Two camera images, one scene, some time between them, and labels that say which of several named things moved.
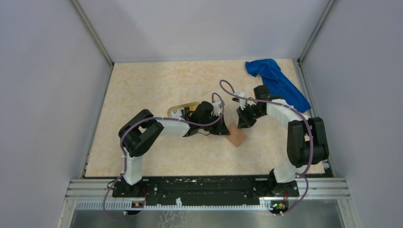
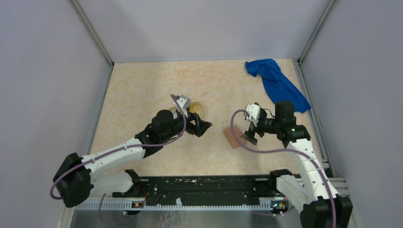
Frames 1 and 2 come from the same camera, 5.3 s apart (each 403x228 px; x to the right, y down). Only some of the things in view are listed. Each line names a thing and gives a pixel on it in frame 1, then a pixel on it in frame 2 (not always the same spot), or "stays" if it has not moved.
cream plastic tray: x=192 y=106 stays
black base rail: x=205 y=190 stays
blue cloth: x=277 y=83 stays
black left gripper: x=221 y=128 → x=200 y=126
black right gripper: x=244 y=122 → x=249 y=135
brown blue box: x=237 y=136 stays
